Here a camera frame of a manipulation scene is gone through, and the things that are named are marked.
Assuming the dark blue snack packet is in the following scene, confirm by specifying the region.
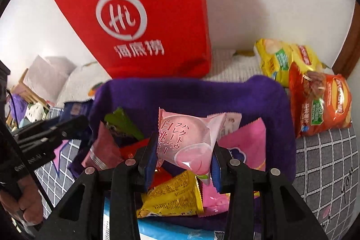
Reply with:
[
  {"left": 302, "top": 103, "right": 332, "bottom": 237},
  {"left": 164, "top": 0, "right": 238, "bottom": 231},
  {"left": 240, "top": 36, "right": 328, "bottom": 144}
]
[{"left": 63, "top": 101, "right": 95, "bottom": 119}]

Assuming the black cable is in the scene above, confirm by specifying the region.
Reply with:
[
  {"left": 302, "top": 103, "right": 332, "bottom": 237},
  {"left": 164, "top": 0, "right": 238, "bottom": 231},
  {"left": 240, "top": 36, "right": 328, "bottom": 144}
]
[{"left": 5, "top": 90, "right": 54, "bottom": 211}]

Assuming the person's left hand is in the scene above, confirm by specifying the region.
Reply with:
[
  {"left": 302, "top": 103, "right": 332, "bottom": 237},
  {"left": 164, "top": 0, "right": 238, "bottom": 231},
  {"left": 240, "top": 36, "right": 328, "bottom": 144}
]
[{"left": 0, "top": 176, "right": 45, "bottom": 226}]

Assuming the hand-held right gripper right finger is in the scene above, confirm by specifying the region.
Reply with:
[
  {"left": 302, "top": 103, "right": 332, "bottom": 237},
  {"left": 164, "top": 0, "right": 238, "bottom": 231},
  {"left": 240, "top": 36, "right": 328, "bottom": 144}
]
[{"left": 211, "top": 142, "right": 330, "bottom": 240}]

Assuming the wooden chair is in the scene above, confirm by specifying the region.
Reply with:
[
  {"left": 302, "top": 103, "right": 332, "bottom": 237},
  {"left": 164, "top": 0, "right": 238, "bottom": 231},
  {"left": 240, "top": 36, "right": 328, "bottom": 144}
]
[{"left": 7, "top": 68, "right": 50, "bottom": 128}]

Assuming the pink and yellow snack packet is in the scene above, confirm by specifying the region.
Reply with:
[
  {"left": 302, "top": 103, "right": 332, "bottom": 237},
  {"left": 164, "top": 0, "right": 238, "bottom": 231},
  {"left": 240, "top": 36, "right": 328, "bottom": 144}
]
[{"left": 202, "top": 118, "right": 267, "bottom": 214}]

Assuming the red paper shopping bag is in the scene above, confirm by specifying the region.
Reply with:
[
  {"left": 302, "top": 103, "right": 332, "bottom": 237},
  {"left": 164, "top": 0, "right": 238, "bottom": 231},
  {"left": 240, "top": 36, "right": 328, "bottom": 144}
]
[{"left": 50, "top": 0, "right": 212, "bottom": 80}]

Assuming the yellow chips bag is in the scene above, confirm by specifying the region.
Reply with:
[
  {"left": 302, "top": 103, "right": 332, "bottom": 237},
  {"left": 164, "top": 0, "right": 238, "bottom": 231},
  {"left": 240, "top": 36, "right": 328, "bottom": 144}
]
[{"left": 254, "top": 38, "right": 327, "bottom": 88}]

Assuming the green snack packet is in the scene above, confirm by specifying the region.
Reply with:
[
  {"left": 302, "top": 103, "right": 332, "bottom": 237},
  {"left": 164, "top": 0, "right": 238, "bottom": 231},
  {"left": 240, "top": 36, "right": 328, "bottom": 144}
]
[{"left": 105, "top": 107, "right": 144, "bottom": 141}]

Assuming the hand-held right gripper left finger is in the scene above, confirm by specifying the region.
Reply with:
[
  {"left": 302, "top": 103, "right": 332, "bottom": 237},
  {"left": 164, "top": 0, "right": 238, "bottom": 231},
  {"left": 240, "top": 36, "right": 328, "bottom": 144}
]
[{"left": 42, "top": 132, "right": 160, "bottom": 240}]

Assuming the small white packet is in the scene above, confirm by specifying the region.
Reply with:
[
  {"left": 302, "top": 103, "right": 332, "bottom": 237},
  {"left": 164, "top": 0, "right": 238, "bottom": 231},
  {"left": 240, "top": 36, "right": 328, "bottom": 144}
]
[{"left": 225, "top": 113, "right": 242, "bottom": 134}]

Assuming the blue tissue pack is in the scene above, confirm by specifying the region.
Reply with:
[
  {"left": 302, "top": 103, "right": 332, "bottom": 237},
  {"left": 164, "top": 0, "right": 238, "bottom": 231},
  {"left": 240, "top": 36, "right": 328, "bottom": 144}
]
[{"left": 103, "top": 195, "right": 216, "bottom": 240}]

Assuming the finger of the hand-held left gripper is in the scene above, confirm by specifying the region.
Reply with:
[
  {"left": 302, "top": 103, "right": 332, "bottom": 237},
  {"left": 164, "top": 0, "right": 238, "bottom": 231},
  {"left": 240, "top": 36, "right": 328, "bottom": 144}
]
[
  {"left": 17, "top": 130, "right": 72, "bottom": 152},
  {"left": 12, "top": 115, "right": 91, "bottom": 139}
]

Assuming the golden yellow snack packet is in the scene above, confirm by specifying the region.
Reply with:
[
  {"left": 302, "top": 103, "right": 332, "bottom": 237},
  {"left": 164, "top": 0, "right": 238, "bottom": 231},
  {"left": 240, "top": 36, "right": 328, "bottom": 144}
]
[{"left": 137, "top": 170, "right": 204, "bottom": 218}]

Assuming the pink peach snack packet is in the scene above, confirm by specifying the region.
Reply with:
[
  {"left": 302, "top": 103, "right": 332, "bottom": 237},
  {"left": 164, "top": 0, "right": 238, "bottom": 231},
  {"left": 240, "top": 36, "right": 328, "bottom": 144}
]
[{"left": 157, "top": 107, "right": 227, "bottom": 181}]

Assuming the white textured blanket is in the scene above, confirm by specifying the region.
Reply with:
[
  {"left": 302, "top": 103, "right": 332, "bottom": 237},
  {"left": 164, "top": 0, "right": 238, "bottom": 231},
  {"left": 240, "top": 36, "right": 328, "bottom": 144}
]
[{"left": 56, "top": 48, "right": 265, "bottom": 110}]

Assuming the white paper bag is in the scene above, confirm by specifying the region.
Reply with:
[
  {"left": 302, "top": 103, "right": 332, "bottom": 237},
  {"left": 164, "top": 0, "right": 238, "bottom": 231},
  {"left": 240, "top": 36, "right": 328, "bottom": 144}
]
[{"left": 24, "top": 55, "right": 76, "bottom": 94}]

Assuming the white plush toy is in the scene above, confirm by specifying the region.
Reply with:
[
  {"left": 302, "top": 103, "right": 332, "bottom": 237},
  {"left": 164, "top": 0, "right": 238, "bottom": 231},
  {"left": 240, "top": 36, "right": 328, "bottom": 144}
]
[{"left": 25, "top": 103, "right": 51, "bottom": 123}]

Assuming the red snack packet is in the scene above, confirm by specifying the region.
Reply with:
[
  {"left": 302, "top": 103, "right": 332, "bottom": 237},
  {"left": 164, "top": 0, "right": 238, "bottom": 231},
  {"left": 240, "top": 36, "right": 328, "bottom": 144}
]
[{"left": 120, "top": 137, "right": 173, "bottom": 190}]

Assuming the purple fleece cloth bag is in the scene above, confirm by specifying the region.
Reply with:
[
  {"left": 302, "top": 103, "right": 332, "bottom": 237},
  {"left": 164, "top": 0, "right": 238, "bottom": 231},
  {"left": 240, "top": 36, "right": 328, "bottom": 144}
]
[{"left": 69, "top": 75, "right": 296, "bottom": 232}]

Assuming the shiny maroon snack packet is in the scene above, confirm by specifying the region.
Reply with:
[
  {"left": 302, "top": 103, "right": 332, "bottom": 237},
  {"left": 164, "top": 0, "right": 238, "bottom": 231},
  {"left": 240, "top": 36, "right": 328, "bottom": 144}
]
[{"left": 81, "top": 121, "right": 124, "bottom": 171}]

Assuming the orange chips bag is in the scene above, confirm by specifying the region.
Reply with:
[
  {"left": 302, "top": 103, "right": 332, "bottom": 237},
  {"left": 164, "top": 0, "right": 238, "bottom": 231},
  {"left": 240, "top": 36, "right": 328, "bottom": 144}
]
[{"left": 288, "top": 61, "right": 353, "bottom": 139}]

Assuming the brown wooden door frame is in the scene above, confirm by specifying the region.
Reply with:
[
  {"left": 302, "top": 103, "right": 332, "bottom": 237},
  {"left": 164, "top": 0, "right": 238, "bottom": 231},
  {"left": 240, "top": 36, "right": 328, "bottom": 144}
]
[{"left": 333, "top": 1, "right": 360, "bottom": 79}]

